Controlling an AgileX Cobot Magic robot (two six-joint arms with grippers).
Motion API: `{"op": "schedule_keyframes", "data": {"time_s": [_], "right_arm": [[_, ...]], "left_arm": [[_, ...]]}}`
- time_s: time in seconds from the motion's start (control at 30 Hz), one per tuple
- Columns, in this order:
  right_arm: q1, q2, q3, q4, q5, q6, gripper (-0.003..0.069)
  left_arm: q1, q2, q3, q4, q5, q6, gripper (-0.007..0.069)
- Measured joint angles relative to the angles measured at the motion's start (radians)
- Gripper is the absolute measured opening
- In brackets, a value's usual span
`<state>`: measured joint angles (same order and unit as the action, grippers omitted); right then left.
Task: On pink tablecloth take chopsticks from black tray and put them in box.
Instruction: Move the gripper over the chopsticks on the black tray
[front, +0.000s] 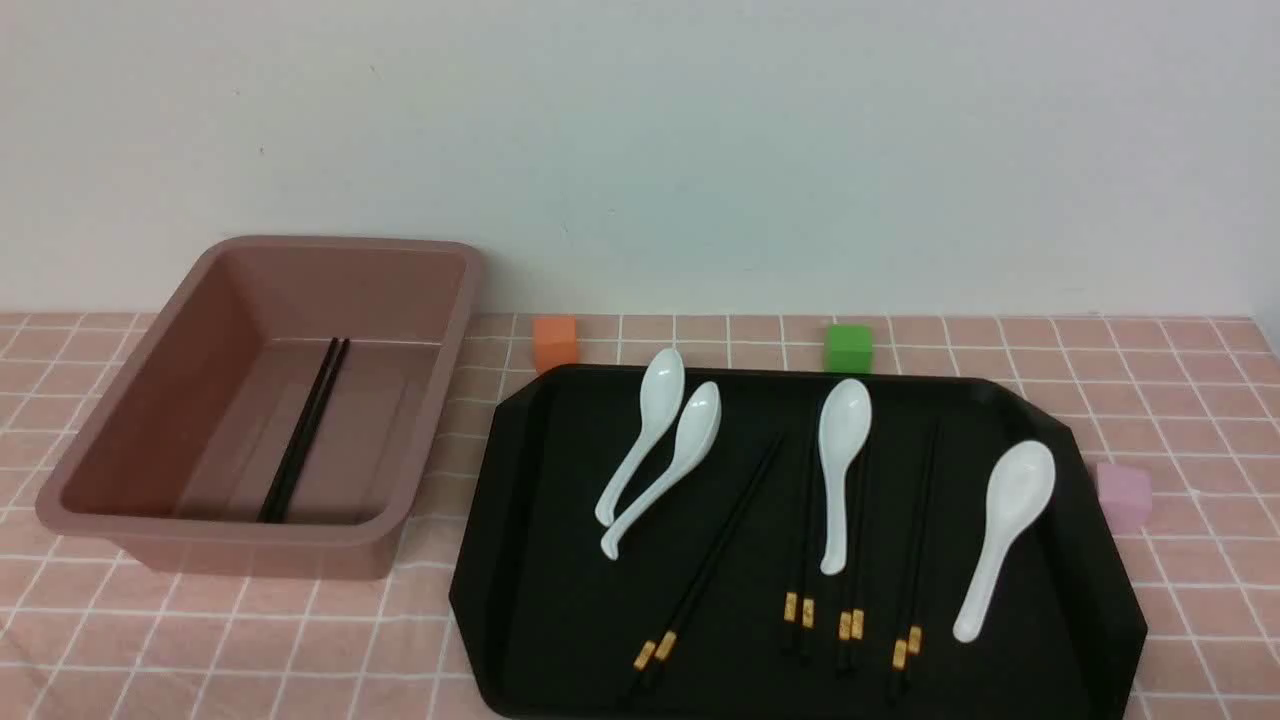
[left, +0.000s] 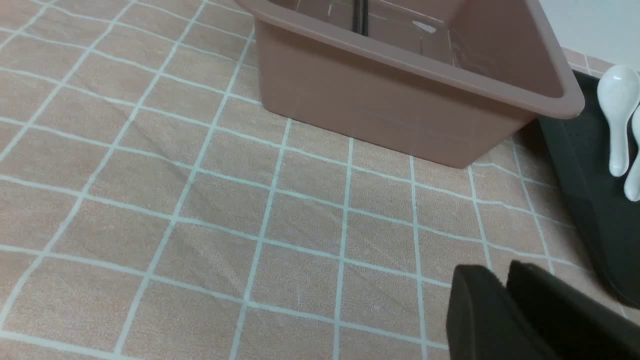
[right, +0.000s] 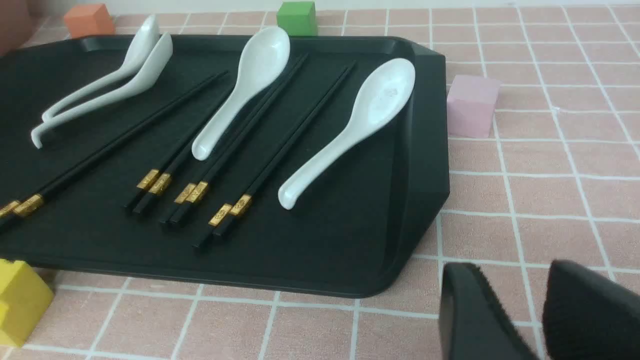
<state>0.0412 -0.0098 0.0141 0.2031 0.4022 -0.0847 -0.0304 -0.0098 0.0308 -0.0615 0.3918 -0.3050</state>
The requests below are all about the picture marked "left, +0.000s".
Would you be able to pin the black tray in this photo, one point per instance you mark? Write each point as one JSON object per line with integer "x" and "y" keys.
{"x": 607, "y": 222}

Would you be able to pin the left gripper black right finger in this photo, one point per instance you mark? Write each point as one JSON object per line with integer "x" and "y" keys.
{"x": 574, "y": 325}

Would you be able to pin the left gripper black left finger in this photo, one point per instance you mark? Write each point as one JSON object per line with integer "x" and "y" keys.
{"x": 484, "y": 323}

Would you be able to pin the white ceramic spoon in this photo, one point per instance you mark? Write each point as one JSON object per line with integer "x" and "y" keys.
{"x": 618, "y": 94}
{"x": 632, "y": 182}

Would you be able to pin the pink checkered tablecloth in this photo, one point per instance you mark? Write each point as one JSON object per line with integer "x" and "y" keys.
{"x": 151, "y": 208}

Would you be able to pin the pink plastic bin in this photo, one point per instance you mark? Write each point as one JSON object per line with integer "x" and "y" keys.
{"x": 442, "y": 80}

